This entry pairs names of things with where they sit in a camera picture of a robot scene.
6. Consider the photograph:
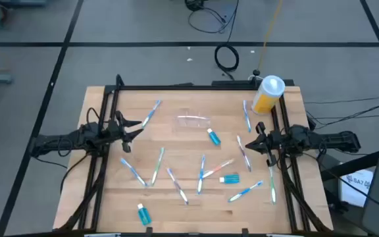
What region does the orange toothbrush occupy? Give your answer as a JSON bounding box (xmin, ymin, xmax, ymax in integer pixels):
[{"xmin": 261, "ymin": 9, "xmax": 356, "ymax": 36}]
[{"xmin": 202, "ymin": 158, "xmax": 236, "ymax": 179}]

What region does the blue toothbrush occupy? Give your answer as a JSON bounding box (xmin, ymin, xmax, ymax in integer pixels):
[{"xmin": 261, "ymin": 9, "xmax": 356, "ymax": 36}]
[
  {"xmin": 120, "ymin": 157, "xmax": 149, "ymax": 188},
  {"xmin": 227, "ymin": 180, "xmax": 264, "ymax": 203},
  {"xmin": 242, "ymin": 99, "xmax": 253, "ymax": 134},
  {"xmin": 197, "ymin": 154, "xmax": 207, "ymax": 196},
  {"xmin": 141, "ymin": 99, "xmax": 162, "ymax": 129}
]

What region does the purple toothbrush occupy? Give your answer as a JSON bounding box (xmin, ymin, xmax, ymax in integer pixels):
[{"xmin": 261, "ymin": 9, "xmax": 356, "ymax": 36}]
[
  {"xmin": 166, "ymin": 167, "xmax": 190, "ymax": 206},
  {"xmin": 236, "ymin": 135, "xmax": 253, "ymax": 173}
]

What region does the loose black cable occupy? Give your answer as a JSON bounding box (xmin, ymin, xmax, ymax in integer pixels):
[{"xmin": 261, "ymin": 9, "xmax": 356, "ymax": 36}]
[{"xmin": 188, "ymin": 0, "xmax": 240, "ymax": 45}]

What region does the black aluminium table frame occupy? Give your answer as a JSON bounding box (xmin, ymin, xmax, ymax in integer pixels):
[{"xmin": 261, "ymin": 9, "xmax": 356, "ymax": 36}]
[{"xmin": 53, "ymin": 74, "xmax": 334, "ymax": 237}]

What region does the white paper sign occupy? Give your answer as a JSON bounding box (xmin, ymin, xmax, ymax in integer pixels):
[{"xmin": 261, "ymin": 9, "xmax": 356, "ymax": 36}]
[{"xmin": 339, "ymin": 169, "xmax": 374, "ymax": 208}]

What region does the green toothbrush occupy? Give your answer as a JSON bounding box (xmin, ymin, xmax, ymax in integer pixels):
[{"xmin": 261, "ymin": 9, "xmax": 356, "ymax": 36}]
[
  {"xmin": 151, "ymin": 146, "xmax": 166, "ymax": 186},
  {"xmin": 268, "ymin": 164, "xmax": 277, "ymax": 205}
]

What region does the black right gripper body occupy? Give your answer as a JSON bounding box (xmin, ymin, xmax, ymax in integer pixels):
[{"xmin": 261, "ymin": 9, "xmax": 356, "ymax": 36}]
[{"xmin": 265, "ymin": 130, "xmax": 284, "ymax": 155}]

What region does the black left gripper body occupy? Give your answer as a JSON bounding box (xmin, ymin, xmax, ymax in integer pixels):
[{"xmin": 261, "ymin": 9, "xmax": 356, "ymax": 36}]
[{"xmin": 105, "ymin": 111, "xmax": 127, "ymax": 147}]

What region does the coiled black cable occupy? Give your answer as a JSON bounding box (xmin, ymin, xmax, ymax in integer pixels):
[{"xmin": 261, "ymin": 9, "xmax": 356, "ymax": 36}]
[{"xmin": 213, "ymin": 43, "xmax": 240, "ymax": 81}]

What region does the clear plastic bag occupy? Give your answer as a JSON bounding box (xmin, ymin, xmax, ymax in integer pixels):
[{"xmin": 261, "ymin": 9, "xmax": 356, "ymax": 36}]
[{"xmin": 175, "ymin": 115, "xmax": 212, "ymax": 131}]

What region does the yellow-label wipes canister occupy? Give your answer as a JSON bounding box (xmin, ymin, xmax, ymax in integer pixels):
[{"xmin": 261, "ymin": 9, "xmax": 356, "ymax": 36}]
[{"xmin": 250, "ymin": 74, "xmax": 286, "ymax": 115}]

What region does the black metal stand leg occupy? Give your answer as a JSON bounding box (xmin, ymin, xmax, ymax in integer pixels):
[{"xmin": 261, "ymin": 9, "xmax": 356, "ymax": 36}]
[{"xmin": 320, "ymin": 144, "xmax": 379, "ymax": 181}]

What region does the yellow cable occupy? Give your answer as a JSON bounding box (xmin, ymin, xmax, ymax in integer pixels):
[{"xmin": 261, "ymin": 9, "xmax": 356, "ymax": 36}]
[{"xmin": 257, "ymin": 0, "xmax": 284, "ymax": 72}]

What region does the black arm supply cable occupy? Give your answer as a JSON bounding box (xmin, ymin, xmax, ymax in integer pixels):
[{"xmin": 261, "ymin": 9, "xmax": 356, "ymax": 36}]
[{"xmin": 59, "ymin": 151, "xmax": 91, "ymax": 196}]

